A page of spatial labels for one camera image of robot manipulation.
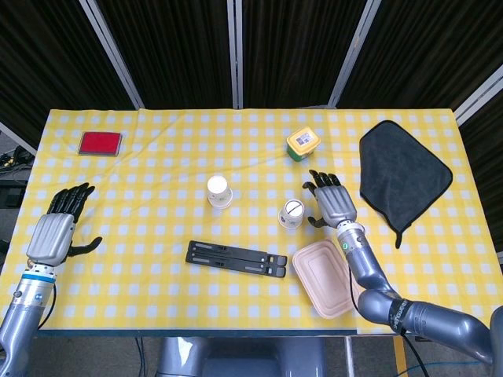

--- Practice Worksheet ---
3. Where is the dark grey microfiber cloth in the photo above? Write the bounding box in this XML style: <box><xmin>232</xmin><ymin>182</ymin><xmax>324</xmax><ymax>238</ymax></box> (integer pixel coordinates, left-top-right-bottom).
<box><xmin>358</xmin><ymin>119</ymin><xmax>454</xmax><ymax>250</ymax></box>

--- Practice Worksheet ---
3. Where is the silver aluminium frame bar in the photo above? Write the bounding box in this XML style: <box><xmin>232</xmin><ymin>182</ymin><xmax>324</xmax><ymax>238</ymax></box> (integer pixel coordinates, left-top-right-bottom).
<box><xmin>78</xmin><ymin>0</ymin><xmax>145</xmax><ymax>110</ymax></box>
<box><xmin>0</xmin><ymin>120</ymin><xmax>39</xmax><ymax>156</ymax></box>
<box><xmin>326</xmin><ymin>0</ymin><xmax>382</xmax><ymax>108</ymax></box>
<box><xmin>226</xmin><ymin>0</ymin><xmax>244</xmax><ymax>110</ymax></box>
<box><xmin>453</xmin><ymin>64</ymin><xmax>503</xmax><ymax>126</ymax></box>

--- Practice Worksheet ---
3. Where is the white paper cup green print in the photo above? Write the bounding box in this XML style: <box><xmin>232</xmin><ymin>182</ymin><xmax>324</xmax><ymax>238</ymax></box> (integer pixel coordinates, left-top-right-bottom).
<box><xmin>206</xmin><ymin>175</ymin><xmax>233</xmax><ymax>205</ymax></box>

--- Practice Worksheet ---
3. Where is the white paper cup black line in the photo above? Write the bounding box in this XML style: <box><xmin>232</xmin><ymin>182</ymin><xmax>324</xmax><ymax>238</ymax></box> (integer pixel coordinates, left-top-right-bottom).
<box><xmin>278</xmin><ymin>199</ymin><xmax>306</xmax><ymax>230</ymax></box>

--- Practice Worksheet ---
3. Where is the blue floor cable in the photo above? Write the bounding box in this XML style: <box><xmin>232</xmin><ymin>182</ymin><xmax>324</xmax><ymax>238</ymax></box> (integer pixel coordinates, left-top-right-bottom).
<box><xmin>396</xmin><ymin>363</ymin><xmax>484</xmax><ymax>377</ymax></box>

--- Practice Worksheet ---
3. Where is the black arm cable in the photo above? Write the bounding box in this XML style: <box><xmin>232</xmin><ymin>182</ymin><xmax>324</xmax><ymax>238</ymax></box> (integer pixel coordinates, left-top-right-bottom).
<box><xmin>397</xmin><ymin>331</ymin><xmax>429</xmax><ymax>377</ymax></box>
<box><xmin>37</xmin><ymin>281</ymin><xmax>57</xmax><ymax>329</ymax></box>

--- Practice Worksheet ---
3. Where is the grey robot base column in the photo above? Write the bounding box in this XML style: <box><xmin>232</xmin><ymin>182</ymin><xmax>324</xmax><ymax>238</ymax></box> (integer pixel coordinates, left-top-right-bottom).
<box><xmin>156</xmin><ymin>336</ymin><xmax>328</xmax><ymax>377</ymax></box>

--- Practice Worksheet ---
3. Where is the yellow white checkered tablecloth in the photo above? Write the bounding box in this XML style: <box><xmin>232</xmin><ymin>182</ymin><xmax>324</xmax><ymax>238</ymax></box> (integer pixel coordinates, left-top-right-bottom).
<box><xmin>0</xmin><ymin>108</ymin><xmax>503</xmax><ymax>336</ymax></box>

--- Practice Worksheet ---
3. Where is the pink plastic lunch box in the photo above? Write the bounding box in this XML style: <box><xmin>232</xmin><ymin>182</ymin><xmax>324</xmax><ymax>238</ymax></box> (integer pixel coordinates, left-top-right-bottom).
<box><xmin>292</xmin><ymin>240</ymin><xmax>362</xmax><ymax>320</ymax></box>

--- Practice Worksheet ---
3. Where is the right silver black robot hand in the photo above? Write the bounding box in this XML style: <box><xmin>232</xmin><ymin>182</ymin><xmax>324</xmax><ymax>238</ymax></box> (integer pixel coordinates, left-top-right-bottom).
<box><xmin>301</xmin><ymin>169</ymin><xmax>358</xmax><ymax>230</ymax></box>

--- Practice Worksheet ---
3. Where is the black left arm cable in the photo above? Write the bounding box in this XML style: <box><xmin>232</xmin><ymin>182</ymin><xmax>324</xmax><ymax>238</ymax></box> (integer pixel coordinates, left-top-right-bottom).
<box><xmin>37</xmin><ymin>281</ymin><xmax>57</xmax><ymax>329</ymax></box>

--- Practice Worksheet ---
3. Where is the black folding laptop stand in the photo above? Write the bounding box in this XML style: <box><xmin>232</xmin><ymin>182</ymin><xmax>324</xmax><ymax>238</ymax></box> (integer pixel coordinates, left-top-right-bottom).
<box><xmin>185</xmin><ymin>240</ymin><xmax>288</xmax><ymax>279</ymax></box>

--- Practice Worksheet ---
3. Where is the red square pad grey frame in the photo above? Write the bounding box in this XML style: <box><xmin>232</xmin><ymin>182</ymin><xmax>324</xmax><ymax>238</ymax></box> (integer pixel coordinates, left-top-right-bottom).
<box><xmin>78</xmin><ymin>131</ymin><xmax>123</xmax><ymax>157</ymax></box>

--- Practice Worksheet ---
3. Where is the yellow lid green container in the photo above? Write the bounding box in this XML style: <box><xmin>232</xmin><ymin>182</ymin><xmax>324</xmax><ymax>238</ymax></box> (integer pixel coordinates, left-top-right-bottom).
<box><xmin>285</xmin><ymin>126</ymin><xmax>321</xmax><ymax>162</ymax></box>

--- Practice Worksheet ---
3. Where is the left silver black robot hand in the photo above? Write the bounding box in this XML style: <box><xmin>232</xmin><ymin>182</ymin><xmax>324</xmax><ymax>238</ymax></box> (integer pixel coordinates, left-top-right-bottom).
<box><xmin>25</xmin><ymin>183</ymin><xmax>104</xmax><ymax>272</ymax></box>

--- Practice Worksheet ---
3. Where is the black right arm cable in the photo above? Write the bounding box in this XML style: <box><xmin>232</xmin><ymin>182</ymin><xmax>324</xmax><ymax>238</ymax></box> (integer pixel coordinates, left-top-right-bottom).
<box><xmin>397</xmin><ymin>331</ymin><xmax>429</xmax><ymax>377</ymax></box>

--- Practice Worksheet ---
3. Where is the yellow floor tape strip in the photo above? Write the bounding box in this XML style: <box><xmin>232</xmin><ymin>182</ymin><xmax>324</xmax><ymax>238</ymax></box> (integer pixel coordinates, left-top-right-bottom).
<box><xmin>394</xmin><ymin>337</ymin><xmax>409</xmax><ymax>377</ymax></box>

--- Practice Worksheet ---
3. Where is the cable bundle on floor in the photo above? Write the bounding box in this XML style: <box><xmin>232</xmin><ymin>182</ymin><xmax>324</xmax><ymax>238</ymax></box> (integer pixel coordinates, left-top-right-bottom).
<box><xmin>0</xmin><ymin>145</ymin><xmax>35</xmax><ymax>185</ymax></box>

